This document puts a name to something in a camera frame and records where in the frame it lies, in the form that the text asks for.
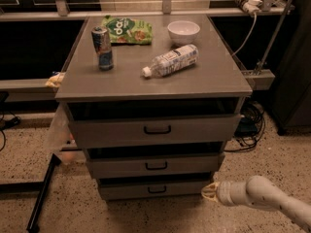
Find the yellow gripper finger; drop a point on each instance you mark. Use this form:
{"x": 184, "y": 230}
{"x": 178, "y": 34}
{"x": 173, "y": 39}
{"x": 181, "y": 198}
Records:
{"x": 211, "y": 187}
{"x": 209, "y": 195}

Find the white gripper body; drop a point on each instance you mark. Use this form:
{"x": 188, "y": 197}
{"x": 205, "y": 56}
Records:
{"x": 224, "y": 192}

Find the grey bottom drawer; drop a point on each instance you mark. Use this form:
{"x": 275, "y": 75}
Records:
{"x": 155, "y": 189}

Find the grey drawer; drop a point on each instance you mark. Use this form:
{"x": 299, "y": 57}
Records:
{"x": 155, "y": 189}
{"x": 128, "y": 167}
{"x": 90, "y": 134}

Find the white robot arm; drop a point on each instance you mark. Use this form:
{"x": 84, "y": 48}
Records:
{"x": 259, "y": 192}

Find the grey middle drawer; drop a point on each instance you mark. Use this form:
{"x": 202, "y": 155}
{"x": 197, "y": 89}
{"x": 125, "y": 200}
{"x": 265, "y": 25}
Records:
{"x": 128, "y": 167}

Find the grey top drawer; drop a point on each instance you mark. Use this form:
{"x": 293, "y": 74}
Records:
{"x": 90, "y": 134}

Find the grey drawer cabinet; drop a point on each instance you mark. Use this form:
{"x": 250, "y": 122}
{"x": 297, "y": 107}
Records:
{"x": 213, "y": 86}

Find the clear plastic water bottle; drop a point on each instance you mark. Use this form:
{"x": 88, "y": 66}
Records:
{"x": 171, "y": 62}

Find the white bowl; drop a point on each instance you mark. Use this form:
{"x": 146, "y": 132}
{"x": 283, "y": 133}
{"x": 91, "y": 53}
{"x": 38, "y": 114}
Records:
{"x": 183, "y": 32}

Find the clear plastic bag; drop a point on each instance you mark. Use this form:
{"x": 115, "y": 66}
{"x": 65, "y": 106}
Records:
{"x": 60, "y": 141}

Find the green snack bag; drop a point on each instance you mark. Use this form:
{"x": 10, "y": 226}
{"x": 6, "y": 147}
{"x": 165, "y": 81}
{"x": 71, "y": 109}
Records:
{"x": 125, "y": 30}

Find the blue drink can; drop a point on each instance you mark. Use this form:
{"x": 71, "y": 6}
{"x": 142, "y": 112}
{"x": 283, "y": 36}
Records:
{"x": 102, "y": 45}

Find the white power strip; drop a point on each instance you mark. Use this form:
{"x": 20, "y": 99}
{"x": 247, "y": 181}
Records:
{"x": 247, "y": 6}

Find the yellow crumpled cloth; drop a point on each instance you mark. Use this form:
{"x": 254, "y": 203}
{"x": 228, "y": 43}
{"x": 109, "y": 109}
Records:
{"x": 55, "y": 81}

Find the grey metal rail beam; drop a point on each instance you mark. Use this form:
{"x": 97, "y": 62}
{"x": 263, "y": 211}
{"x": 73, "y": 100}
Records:
{"x": 261, "y": 81}

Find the black metal frame leg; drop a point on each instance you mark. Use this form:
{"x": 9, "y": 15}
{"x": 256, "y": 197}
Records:
{"x": 41, "y": 188}

